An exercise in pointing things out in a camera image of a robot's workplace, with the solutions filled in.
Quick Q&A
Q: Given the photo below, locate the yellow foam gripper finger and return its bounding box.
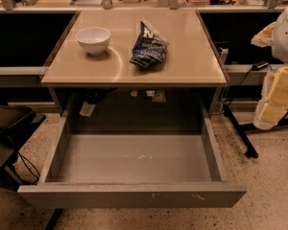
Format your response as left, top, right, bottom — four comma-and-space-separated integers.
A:
253, 64, 288, 130

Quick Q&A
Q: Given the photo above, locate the grey top drawer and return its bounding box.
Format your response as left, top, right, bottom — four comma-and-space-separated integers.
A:
18, 91, 246, 208

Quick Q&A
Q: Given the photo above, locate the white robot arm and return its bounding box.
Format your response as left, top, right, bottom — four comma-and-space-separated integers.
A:
251, 6, 288, 130

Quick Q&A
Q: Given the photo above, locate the beige top drawer cabinet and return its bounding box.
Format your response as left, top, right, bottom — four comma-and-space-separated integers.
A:
41, 9, 228, 128

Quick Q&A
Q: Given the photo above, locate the black power adapter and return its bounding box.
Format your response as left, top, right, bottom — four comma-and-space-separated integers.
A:
252, 60, 269, 71

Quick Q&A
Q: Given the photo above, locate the black metal stand leg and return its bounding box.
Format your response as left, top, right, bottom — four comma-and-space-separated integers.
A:
224, 105, 258, 159

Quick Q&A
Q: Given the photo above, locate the blue crumpled chip bag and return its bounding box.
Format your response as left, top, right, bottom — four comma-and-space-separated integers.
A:
130, 19, 169, 68

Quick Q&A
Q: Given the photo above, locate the white ceramic bowl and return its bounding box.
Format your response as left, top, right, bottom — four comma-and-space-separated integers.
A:
76, 27, 111, 56

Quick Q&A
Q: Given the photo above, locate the black chair at left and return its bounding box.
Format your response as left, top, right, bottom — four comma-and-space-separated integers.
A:
0, 95, 45, 191

